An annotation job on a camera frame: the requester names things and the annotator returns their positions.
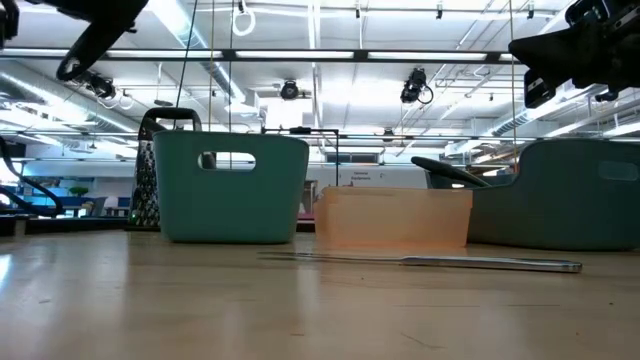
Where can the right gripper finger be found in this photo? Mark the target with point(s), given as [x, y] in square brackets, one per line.
[560, 42]
[560, 67]

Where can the silver butter knife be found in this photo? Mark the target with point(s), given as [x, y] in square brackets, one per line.
[490, 263]

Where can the dark blue-green plastic bin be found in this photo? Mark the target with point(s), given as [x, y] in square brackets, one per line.
[550, 210]

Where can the small green plant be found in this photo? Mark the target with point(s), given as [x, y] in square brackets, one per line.
[79, 190]

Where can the black overhead rig beam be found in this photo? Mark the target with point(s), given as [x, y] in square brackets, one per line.
[360, 55]

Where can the white sign board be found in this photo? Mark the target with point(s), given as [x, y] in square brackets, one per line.
[367, 176]

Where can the orange translucent plastic bin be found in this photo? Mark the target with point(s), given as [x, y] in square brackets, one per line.
[390, 220]

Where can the thin black metal stand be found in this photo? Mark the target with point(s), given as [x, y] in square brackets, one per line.
[338, 160]

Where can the light teal plastic bin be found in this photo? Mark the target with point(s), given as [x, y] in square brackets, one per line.
[225, 210]

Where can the silver ventilation duct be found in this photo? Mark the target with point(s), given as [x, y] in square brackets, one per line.
[60, 107]

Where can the black ceiling camera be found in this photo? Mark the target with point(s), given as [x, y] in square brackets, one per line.
[414, 85]
[289, 91]
[102, 87]

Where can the black aluminium table frame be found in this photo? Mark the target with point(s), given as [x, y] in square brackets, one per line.
[75, 225]

